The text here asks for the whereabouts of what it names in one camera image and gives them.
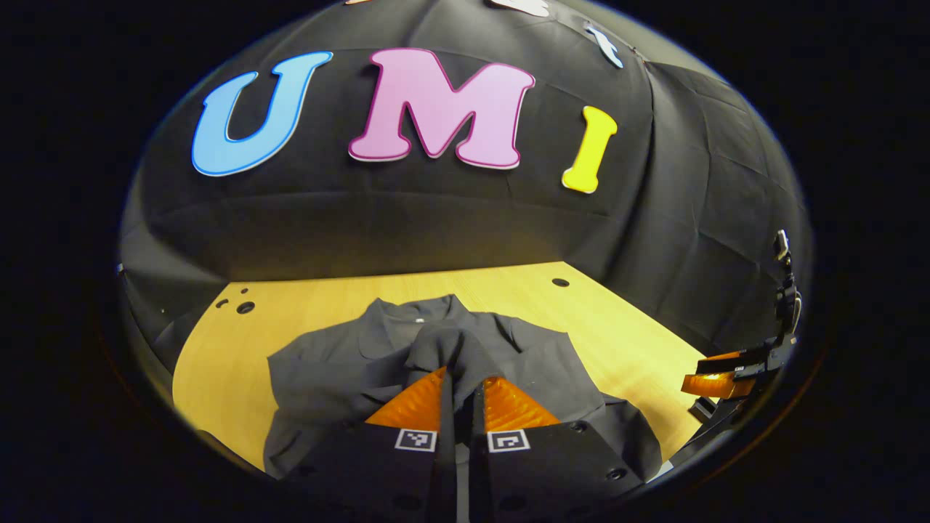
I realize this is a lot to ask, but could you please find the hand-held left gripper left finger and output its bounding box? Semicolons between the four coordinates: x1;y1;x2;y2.
280;367;457;523

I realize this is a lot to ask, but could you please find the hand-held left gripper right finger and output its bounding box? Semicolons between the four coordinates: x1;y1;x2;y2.
469;376;647;523

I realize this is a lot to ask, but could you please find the dark grey polo shirt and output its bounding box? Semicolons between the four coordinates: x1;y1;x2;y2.
263;294;663;482

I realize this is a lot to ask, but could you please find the black backdrop cloth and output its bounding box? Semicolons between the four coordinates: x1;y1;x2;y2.
118;0;813;378

